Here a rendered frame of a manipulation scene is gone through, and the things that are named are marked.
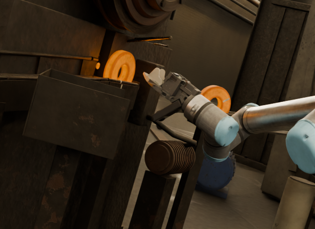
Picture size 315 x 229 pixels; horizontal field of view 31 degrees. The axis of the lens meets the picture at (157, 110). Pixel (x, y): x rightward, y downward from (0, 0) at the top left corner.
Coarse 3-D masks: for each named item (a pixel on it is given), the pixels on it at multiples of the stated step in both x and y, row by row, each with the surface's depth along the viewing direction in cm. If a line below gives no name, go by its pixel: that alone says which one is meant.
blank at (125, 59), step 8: (112, 56) 192; (120, 56) 193; (128, 56) 197; (112, 64) 191; (120, 64) 194; (128, 64) 198; (104, 72) 192; (112, 72) 191; (128, 72) 200; (128, 80) 202
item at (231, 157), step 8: (232, 152) 419; (208, 160) 389; (224, 160) 387; (232, 160) 413; (208, 168) 389; (216, 168) 388; (224, 168) 388; (232, 168) 389; (200, 176) 390; (208, 176) 389; (216, 176) 389; (224, 176) 388; (200, 184) 393; (208, 184) 390; (216, 184) 389; (224, 184) 390; (208, 192) 403; (216, 192) 403; (224, 192) 403
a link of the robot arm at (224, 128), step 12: (204, 108) 179; (216, 108) 179; (204, 120) 178; (216, 120) 176; (228, 120) 176; (204, 132) 180; (216, 132) 176; (228, 132) 175; (216, 144) 181; (228, 144) 180
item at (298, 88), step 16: (304, 32) 447; (304, 48) 443; (304, 64) 441; (304, 80) 437; (288, 96) 447; (304, 96) 435; (272, 160) 449; (288, 160) 440; (272, 176) 448; (288, 176) 439; (304, 176) 428; (272, 192) 446
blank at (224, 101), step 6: (204, 90) 226; (210, 90) 226; (216, 90) 227; (222, 90) 229; (204, 96) 225; (210, 96) 227; (216, 96) 228; (222, 96) 229; (228, 96) 231; (222, 102) 230; (228, 102) 231; (222, 108) 231; (228, 108) 232
